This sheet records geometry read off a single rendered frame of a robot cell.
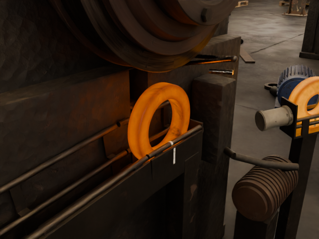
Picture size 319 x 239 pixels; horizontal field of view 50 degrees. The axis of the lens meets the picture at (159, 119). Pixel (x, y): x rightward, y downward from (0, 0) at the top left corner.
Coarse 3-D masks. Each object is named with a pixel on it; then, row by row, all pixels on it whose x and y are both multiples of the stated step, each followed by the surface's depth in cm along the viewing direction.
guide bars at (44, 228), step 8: (192, 128) 83; (200, 128) 84; (184, 136) 79; (168, 144) 75; (152, 152) 72; (160, 152) 73; (144, 160) 69; (128, 168) 67; (136, 168) 68; (120, 176) 65; (104, 184) 63; (112, 184) 64; (96, 192) 61; (80, 200) 59; (88, 200) 60; (72, 208) 58; (80, 208) 59; (64, 216) 56; (48, 224) 55; (56, 224) 55; (40, 232) 53; (48, 232) 54
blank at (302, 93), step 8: (304, 80) 98; (312, 80) 97; (296, 88) 98; (304, 88) 96; (312, 88) 97; (296, 96) 97; (304, 96) 97; (312, 96) 98; (304, 104) 98; (304, 112) 99; (312, 112) 102; (312, 120) 101
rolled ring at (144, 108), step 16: (144, 96) 70; (160, 96) 71; (176, 96) 75; (144, 112) 68; (176, 112) 80; (128, 128) 70; (144, 128) 69; (176, 128) 81; (144, 144) 70; (160, 144) 80
